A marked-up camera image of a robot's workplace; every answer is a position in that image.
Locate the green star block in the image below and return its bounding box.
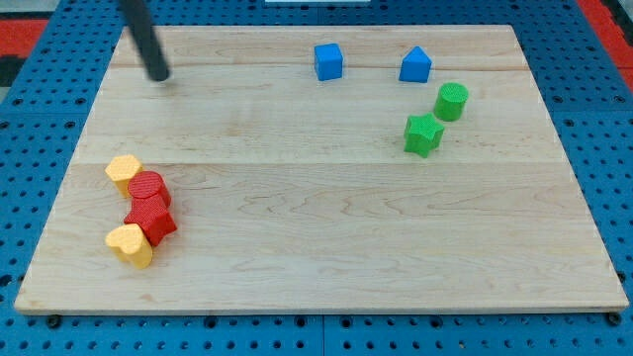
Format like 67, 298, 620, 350
404, 113, 444, 158

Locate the red star block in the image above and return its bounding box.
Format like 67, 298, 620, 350
124, 196, 177, 246

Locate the light wooden board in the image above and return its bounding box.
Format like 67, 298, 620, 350
15, 25, 629, 315

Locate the blue cube block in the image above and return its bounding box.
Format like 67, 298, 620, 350
314, 44, 343, 81

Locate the blue triangular prism block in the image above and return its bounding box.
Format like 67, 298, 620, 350
399, 46, 432, 83

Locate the green cylinder block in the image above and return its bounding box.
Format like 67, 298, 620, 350
433, 82, 469, 122

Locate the red cylinder block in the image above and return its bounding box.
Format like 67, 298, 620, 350
128, 171, 171, 208

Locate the yellow hexagon block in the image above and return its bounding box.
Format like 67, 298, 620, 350
105, 154, 143, 198

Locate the yellow heart block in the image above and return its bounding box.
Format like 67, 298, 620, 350
105, 223, 153, 269

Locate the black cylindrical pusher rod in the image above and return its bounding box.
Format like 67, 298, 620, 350
119, 0, 170, 82

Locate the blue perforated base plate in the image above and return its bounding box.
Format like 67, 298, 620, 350
1, 0, 632, 355

